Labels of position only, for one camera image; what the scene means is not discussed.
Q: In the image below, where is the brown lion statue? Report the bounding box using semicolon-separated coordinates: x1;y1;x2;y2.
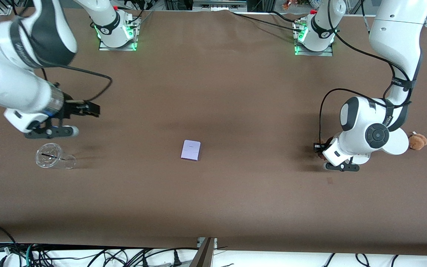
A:
317;139;330;161

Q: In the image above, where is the small lavender card box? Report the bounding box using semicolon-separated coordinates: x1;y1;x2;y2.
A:
181;140;201;162

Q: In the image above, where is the clear plastic cup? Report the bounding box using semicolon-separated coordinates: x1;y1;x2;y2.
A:
35;143;77;170

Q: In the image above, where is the white disc stand with base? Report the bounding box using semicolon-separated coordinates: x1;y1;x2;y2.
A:
351;127;410;166

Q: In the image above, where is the brown plush toy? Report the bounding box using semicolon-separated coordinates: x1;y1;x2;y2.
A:
408;132;427;151

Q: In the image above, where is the brown table cover sheet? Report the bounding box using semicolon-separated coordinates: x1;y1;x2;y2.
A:
0;7;427;256

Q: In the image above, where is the grey metal box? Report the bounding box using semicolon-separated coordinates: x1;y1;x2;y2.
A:
193;0;248;12

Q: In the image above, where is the thick black table cable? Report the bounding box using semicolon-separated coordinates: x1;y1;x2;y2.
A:
230;11;305;33

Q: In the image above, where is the teal floor cable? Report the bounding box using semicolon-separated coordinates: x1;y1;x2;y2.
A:
24;243;35;267

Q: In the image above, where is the metal frame post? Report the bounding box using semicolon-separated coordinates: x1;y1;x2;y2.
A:
189;237;218;267

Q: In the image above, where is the black plug floor cable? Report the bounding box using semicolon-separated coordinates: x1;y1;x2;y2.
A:
139;247;199;267

